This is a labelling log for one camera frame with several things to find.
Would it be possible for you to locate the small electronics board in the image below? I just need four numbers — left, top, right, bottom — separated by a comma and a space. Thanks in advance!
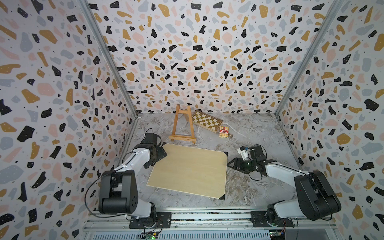
139, 232, 159, 240

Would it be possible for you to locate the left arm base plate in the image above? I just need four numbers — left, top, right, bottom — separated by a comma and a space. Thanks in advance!
129, 212, 172, 230

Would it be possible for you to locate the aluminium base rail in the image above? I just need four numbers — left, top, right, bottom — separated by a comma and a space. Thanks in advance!
81, 207, 342, 240

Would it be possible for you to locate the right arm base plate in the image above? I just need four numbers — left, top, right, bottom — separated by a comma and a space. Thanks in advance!
251, 210, 296, 228

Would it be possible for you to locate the small red white box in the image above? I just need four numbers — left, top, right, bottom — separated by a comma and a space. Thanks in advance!
219, 126, 230, 138

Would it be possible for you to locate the light wooden board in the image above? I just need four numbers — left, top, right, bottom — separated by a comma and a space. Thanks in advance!
147, 144, 228, 199

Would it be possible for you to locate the wooden chessboard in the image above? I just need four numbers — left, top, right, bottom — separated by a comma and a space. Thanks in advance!
192, 111, 223, 133

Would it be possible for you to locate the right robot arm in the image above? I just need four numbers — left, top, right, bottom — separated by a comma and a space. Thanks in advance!
227, 145, 342, 227

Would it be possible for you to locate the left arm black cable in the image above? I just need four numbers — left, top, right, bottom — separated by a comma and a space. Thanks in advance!
83, 172, 121, 219

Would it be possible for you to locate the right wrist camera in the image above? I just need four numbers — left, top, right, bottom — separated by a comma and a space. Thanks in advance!
237, 146, 250, 161

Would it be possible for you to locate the wooden easel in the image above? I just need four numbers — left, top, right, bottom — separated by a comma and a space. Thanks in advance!
169, 104, 197, 144

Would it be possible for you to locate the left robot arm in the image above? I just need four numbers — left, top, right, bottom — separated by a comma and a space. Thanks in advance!
99, 133, 167, 221

